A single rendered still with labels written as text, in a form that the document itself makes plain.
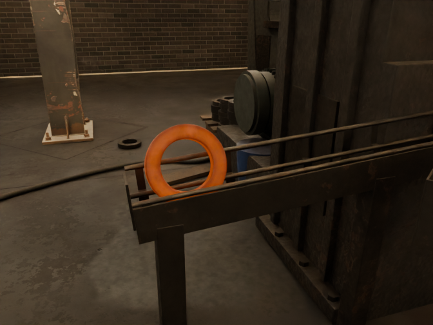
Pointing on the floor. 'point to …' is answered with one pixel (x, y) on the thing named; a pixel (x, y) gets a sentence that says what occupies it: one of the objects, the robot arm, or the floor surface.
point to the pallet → (220, 114)
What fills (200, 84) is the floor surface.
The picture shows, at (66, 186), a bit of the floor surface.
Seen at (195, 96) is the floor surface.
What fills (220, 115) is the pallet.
